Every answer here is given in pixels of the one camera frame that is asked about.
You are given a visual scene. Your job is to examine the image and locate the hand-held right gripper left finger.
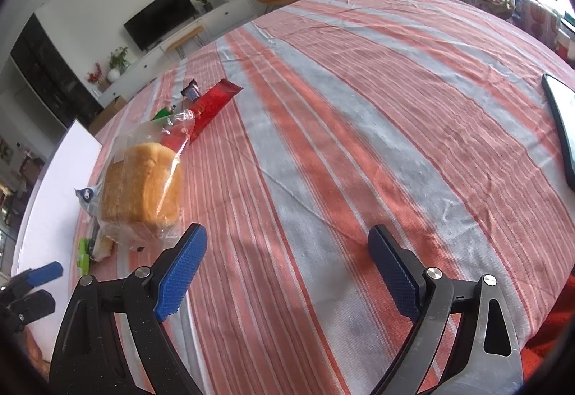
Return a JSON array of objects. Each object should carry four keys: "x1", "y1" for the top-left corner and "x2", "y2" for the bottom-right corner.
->
[{"x1": 49, "y1": 223, "x2": 208, "y2": 395}]

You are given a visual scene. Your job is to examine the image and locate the red snack bar packet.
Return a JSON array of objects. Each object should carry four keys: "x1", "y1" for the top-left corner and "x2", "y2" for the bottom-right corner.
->
[{"x1": 182, "y1": 79, "x2": 244, "y2": 145}]

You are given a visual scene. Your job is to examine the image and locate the striped tablecloth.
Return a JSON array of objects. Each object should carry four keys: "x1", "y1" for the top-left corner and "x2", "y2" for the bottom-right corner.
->
[{"x1": 67, "y1": 0, "x2": 575, "y2": 395}]

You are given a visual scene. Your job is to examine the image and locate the black television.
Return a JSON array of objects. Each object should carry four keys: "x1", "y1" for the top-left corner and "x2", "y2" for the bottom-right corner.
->
[{"x1": 123, "y1": 0, "x2": 197, "y2": 52}]

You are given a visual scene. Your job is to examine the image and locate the cardboard box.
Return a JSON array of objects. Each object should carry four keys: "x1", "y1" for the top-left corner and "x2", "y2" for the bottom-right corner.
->
[{"x1": 87, "y1": 96, "x2": 129, "y2": 137}]

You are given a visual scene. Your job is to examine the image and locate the wooden bench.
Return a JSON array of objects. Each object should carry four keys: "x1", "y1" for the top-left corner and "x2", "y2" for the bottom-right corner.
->
[{"x1": 165, "y1": 24, "x2": 205, "y2": 59}]

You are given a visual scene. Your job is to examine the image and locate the white television cabinet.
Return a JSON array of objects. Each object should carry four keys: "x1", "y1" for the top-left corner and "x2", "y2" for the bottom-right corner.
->
[{"x1": 99, "y1": 0, "x2": 257, "y2": 108}]

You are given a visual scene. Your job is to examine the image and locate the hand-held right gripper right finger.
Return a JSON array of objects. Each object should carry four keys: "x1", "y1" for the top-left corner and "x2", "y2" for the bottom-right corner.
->
[{"x1": 367, "y1": 224, "x2": 525, "y2": 395}]

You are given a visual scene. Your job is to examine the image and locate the white board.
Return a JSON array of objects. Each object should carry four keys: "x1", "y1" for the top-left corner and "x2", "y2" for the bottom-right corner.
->
[{"x1": 15, "y1": 119, "x2": 103, "y2": 283}]

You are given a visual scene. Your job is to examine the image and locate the black display cabinet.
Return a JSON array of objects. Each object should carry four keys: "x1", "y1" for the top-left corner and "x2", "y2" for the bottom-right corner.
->
[{"x1": 10, "y1": 13, "x2": 105, "y2": 133}]

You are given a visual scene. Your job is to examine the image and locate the red cloth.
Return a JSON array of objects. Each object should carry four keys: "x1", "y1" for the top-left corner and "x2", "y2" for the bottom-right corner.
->
[{"x1": 523, "y1": 274, "x2": 575, "y2": 378}]

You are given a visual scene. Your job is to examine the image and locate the bread loaf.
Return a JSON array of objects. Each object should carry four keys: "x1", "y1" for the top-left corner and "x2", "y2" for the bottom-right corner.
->
[{"x1": 92, "y1": 110, "x2": 198, "y2": 263}]

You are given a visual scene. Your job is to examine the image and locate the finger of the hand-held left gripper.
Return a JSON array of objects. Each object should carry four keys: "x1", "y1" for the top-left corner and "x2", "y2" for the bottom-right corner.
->
[
  {"x1": 4, "y1": 291, "x2": 56, "y2": 325},
  {"x1": 18, "y1": 261, "x2": 64, "y2": 288}
]

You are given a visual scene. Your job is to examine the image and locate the plant in white vase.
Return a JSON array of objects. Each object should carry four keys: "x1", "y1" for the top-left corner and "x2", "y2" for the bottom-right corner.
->
[{"x1": 108, "y1": 47, "x2": 131, "y2": 82}]

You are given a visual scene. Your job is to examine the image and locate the blue and white snack packet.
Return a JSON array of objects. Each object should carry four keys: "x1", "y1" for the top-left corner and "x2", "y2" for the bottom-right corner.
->
[{"x1": 74, "y1": 185, "x2": 106, "y2": 220}]

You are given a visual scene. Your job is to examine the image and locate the lime green snack packet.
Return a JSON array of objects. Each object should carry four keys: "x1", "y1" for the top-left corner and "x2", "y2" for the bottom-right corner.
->
[{"x1": 76, "y1": 238, "x2": 97, "y2": 276}]

